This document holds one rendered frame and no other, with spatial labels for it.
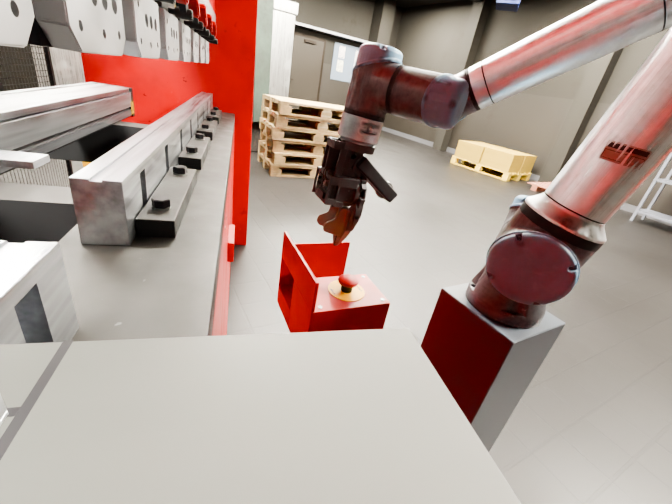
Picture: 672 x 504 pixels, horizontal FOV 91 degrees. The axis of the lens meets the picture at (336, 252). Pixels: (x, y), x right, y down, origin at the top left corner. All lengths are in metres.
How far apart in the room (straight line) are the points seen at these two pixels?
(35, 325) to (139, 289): 0.13
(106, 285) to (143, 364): 0.30
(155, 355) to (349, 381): 0.09
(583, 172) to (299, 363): 0.45
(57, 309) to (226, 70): 1.94
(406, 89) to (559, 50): 0.23
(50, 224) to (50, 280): 0.39
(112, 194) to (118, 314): 0.18
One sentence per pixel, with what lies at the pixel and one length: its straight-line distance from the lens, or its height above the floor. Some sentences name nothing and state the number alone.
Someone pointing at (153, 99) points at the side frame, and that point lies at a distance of 2.26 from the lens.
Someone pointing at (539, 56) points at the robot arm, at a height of 1.22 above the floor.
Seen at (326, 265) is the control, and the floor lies 0.75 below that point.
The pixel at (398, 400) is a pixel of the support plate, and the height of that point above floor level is 1.00.
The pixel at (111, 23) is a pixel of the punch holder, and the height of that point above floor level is 1.14.
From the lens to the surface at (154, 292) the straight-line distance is 0.45.
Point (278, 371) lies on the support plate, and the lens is 0.17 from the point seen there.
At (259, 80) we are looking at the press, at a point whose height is 1.00.
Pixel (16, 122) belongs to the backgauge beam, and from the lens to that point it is 0.91.
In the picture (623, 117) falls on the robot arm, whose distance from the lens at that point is 0.54.
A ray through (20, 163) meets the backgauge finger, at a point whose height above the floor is 1.00.
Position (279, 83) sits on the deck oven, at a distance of 7.41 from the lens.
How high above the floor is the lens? 1.13
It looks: 26 degrees down
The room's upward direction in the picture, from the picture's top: 10 degrees clockwise
